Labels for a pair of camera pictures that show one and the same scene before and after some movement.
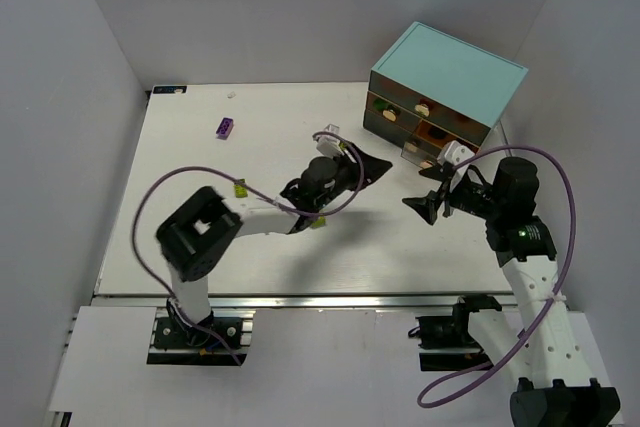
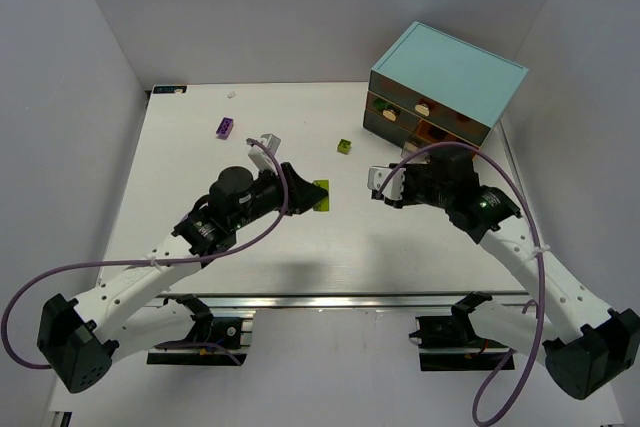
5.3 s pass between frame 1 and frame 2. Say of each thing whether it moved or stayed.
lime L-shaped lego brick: moved
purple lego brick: stayed
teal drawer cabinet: stayed
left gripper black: moved
